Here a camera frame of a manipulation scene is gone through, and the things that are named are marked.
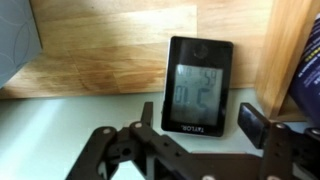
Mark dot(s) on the bamboo organizer tray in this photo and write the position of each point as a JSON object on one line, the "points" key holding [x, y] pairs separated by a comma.
{"points": [[289, 26]]}

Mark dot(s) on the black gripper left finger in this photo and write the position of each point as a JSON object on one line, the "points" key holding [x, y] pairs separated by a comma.
{"points": [[147, 114]]}

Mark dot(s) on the grey tissue box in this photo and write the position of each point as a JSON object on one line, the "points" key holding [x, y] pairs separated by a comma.
{"points": [[19, 38]]}

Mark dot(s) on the dark blue round container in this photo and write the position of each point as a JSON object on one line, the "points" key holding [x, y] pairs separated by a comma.
{"points": [[305, 85]]}

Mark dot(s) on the black digital display device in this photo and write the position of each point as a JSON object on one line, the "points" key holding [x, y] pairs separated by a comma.
{"points": [[197, 83]]}

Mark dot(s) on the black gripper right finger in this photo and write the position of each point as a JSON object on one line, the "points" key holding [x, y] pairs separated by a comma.
{"points": [[254, 125]]}

